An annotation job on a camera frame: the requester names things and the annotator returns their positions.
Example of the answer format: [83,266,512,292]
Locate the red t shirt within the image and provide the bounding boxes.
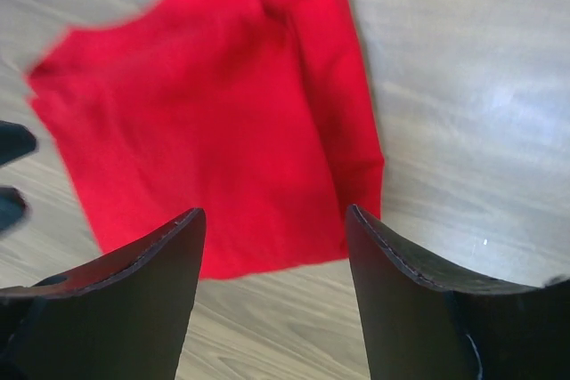
[27,0,384,279]

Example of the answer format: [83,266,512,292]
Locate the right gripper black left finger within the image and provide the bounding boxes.
[1,209,206,380]

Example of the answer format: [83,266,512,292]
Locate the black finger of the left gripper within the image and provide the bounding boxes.
[0,186,28,233]
[0,121,37,166]

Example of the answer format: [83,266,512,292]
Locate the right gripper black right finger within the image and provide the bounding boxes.
[346,205,542,379]

